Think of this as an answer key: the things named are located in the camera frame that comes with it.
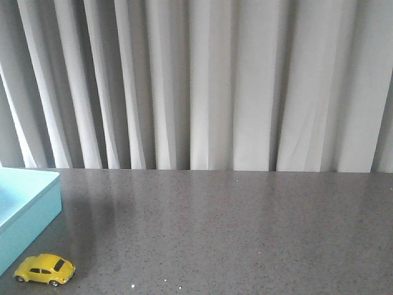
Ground light blue plastic box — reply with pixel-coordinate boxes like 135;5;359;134
1;167;62;273

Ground yellow toy beetle car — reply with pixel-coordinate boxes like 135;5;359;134
13;253;76;287

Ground white pleated curtain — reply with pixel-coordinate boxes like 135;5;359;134
1;1;392;173

